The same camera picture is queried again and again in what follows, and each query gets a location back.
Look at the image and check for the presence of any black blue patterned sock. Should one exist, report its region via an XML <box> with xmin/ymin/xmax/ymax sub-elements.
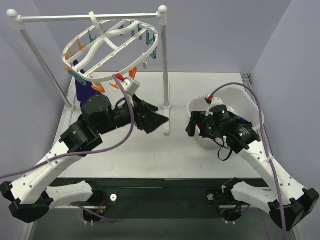
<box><xmin>235</xmin><ymin>115</ymin><xmax>253</xmax><ymax>128</ymax></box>

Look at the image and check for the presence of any orange clothespin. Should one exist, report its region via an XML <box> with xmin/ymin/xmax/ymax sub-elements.
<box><xmin>128</xmin><ymin>67</ymin><xmax>138</xmax><ymax>79</ymax></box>
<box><xmin>91</xmin><ymin>84</ymin><xmax>106</xmax><ymax>93</ymax></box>

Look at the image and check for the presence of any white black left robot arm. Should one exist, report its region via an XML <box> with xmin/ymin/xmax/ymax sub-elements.
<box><xmin>0</xmin><ymin>94</ymin><xmax>169</xmax><ymax>223</ymax></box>

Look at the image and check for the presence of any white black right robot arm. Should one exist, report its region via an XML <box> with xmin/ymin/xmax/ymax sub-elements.
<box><xmin>186</xmin><ymin>104</ymin><xmax>320</xmax><ymax>232</ymax></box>

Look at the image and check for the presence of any white round sock hanger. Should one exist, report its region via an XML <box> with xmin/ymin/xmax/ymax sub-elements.
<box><xmin>62</xmin><ymin>11</ymin><xmax>163</xmax><ymax>84</ymax></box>

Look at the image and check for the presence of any white plastic basket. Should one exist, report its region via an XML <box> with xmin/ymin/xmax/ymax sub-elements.
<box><xmin>186</xmin><ymin>86</ymin><xmax>260</xmax><ymax>150</ymax></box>

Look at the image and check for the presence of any white clothespin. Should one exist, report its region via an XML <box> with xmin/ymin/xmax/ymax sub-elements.
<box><xmin>141</xmin><ymin>60</ymin><xmax>148</xmax><ymax>70</ymax></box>

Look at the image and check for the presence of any purple sock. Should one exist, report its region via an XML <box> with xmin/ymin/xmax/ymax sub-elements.
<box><xmin>69</xmin><ymin>70</ymin><xmax>102</xmax><ymax>108</ymax></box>

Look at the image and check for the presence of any white drying rack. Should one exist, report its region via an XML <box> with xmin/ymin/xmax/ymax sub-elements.
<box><xmin>6</xmin><ymin>5</ymin><xmax>174</xmax><ymax>136</ymax></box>

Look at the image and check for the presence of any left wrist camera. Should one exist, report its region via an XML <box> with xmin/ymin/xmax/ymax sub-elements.
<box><xmin>116</xmin><ymin>73</ymin><xmax>140</xmax><ymax>97</ymax></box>

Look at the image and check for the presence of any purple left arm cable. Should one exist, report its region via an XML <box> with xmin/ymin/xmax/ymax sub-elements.
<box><xmin>0</xmin><ymin>74</ymin><xmax>136</xmax><ymax>225</ymax></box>

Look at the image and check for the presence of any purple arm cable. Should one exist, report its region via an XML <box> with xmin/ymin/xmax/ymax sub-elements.
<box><xmin>206</xmin><ymin>82</ymin><xmax>287</xmax><ymax>240</ymax></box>
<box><xmin>0</xmin><ymin>74</ymin><xmax>136</xmax><ymax>225</ymax></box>

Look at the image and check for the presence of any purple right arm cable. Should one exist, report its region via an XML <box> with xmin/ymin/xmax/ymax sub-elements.
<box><xmin>206</xmin><ymin>82</ymin><xmax>287</xmax><ymax>240</ymax></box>

